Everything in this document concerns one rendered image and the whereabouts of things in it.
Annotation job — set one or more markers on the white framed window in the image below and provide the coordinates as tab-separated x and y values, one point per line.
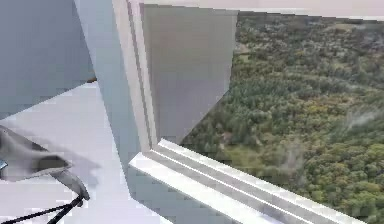
213	181

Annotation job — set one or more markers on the small brown object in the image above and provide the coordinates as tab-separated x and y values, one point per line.
92	80

